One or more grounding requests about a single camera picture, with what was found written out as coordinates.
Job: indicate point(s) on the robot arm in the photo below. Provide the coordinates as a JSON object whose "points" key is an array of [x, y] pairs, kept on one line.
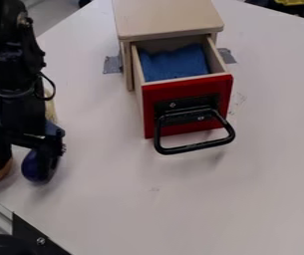
{"points": [[12, 50]]}

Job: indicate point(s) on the drawer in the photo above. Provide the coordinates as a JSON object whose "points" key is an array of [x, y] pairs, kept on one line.
{"points": [[185, 96]]}

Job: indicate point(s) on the cabinet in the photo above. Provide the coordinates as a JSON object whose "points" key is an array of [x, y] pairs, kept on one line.
{"points": [[167, 16]]}

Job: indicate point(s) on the purple toy eggplant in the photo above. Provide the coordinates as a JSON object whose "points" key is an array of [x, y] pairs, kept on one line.
{"points": [[30, 167]]}

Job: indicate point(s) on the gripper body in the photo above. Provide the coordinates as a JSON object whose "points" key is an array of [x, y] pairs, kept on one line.
{"points": [[23, 124]]}

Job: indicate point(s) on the grey tape strip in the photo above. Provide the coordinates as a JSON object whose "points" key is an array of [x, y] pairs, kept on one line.
{"points": [[227, 55], [112, 64]]}

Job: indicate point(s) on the cream toy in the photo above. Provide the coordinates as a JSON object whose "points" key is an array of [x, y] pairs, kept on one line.
{"points": [[51, 108]]}

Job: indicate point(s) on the blue cloth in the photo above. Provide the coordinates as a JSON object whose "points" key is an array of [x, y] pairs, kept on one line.
{"points": [[174, 63]]}

